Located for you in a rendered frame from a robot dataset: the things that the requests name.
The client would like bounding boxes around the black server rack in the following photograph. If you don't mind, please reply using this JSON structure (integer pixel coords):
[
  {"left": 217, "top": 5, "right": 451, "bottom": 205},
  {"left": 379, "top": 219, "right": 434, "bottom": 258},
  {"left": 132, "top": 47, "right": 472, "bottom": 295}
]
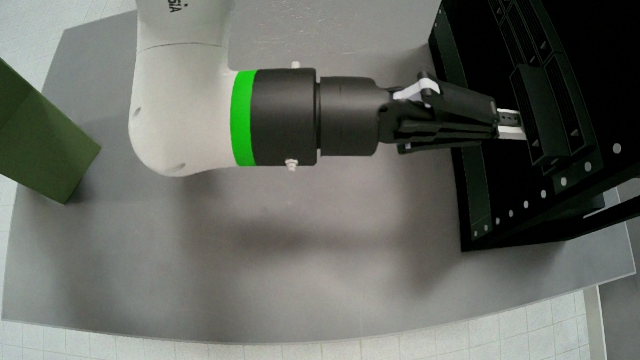
[{"left": 428, "top": 0, "right": 640, "bottom": 253}]

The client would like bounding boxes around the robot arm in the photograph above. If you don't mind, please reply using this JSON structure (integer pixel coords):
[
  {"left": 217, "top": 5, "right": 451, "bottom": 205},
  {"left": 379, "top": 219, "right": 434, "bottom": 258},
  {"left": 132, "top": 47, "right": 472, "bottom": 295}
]
[{"left": 128, "top": 0, "right": 321, "bottom": 177}]

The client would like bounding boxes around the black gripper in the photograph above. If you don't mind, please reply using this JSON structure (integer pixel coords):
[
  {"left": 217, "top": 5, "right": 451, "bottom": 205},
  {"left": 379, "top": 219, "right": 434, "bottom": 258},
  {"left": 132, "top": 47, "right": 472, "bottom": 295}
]
[{"left": 320, "top": 71, "right": 526, "bottom": 156}]

